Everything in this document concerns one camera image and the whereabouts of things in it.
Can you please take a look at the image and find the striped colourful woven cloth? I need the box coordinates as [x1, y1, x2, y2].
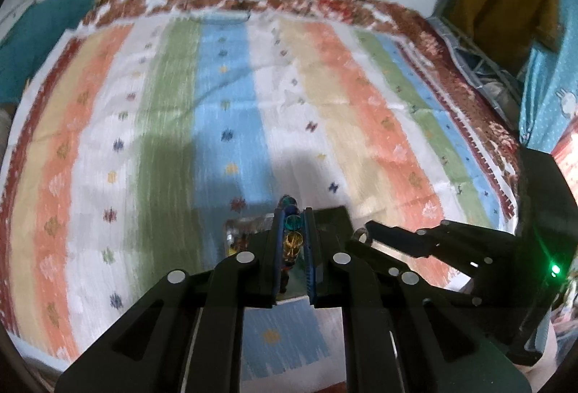
[1, 13, 518, 373]

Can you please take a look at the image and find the light blue dotted fabric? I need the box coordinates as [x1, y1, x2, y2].
[518, 0, 577, 152]

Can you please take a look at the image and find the jewelry box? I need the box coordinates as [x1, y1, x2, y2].
[224, 206, 354, 301]

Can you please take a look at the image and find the multicolour glass bead bracelet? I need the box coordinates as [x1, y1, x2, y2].
[277, 194, 305, 294]

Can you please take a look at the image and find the teal blanket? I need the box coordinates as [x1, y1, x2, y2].
[1, 0, 96, 104]

